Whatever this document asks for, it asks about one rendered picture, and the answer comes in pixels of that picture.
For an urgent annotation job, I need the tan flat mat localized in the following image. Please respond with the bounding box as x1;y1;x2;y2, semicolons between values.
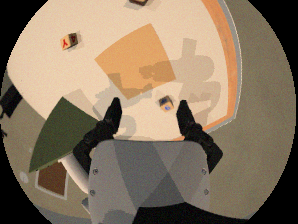
94;23;176;100

